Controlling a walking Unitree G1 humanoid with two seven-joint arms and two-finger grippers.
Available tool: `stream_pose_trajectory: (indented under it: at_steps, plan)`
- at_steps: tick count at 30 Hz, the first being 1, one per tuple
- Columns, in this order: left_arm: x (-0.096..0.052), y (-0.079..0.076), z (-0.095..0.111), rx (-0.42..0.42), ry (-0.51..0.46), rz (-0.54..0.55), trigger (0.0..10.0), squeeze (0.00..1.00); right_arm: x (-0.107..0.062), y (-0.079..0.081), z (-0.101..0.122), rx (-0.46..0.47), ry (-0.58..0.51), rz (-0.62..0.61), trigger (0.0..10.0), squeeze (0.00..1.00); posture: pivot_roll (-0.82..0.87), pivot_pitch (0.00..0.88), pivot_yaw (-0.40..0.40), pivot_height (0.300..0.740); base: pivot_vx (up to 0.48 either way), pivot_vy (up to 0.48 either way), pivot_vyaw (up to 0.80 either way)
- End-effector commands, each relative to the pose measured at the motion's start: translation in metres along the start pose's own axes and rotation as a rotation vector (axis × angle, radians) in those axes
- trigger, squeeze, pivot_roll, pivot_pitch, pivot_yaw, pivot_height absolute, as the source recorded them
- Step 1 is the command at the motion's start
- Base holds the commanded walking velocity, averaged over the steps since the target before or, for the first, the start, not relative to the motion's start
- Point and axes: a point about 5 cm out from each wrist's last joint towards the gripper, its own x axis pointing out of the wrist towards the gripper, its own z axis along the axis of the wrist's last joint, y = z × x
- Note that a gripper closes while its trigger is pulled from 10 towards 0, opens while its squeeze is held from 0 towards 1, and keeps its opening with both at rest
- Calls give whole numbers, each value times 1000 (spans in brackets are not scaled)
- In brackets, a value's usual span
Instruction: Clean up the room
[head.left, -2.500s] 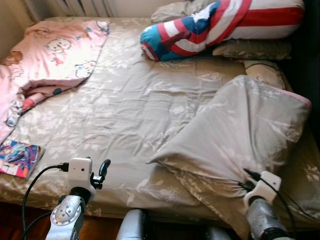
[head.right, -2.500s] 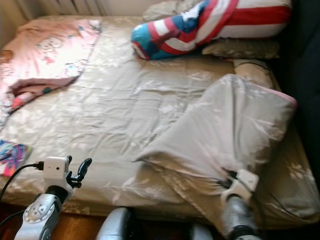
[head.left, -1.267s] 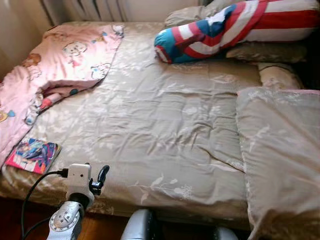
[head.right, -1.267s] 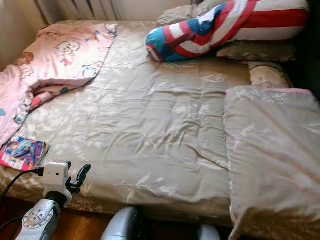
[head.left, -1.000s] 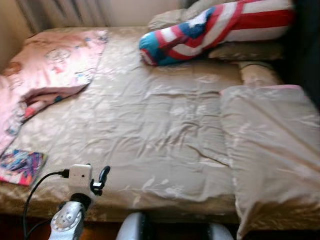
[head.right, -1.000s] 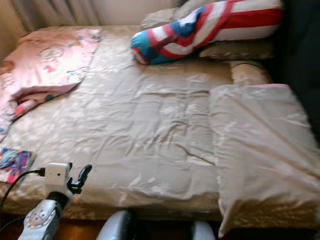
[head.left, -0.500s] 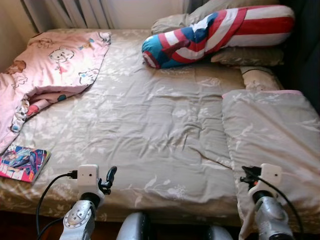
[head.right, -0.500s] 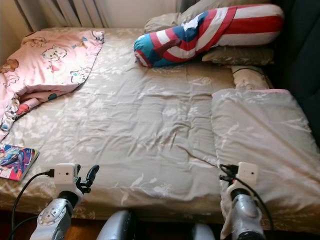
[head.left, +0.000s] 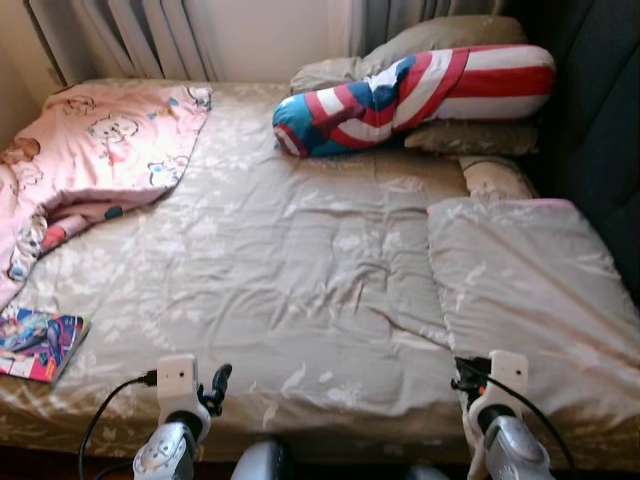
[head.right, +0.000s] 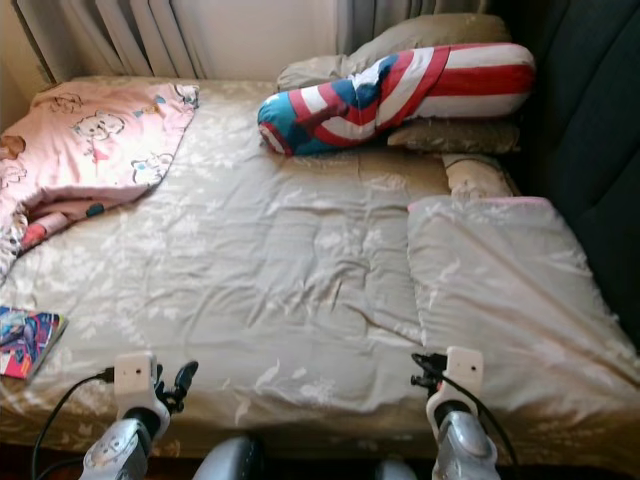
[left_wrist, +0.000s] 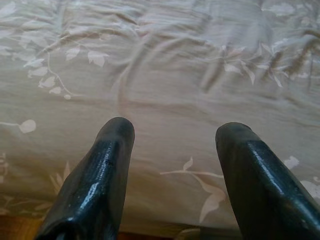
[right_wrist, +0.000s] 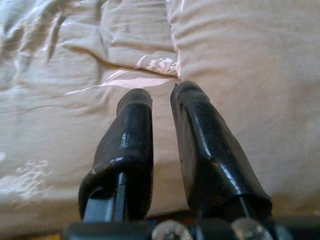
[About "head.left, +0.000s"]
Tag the dark padded headboard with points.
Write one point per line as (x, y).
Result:
(590, 120)

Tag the bed with grey floral sheet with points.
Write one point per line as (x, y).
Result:
(300, 270)

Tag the red white blue shield pillow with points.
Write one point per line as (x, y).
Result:
(420, 95)

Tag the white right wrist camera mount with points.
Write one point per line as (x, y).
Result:
(508, 375)

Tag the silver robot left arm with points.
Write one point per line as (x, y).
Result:
(165, 455)

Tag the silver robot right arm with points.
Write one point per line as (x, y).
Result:
(515, 450)

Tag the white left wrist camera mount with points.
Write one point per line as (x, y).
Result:
(176, 378)

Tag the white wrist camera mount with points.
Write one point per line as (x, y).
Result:
(176, 378)
(508, 375)

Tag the robot right leg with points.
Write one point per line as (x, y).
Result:
(428, 472)

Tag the grey floral pillow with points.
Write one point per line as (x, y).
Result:
(430, 40)
(480, 138)

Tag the pink cartoon bear blanket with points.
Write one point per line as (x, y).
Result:
(100, 150)

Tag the grey curtain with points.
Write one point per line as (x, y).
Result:
(400, 20)
(120, 40)

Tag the colourful comic book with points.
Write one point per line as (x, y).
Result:
(40, 345)

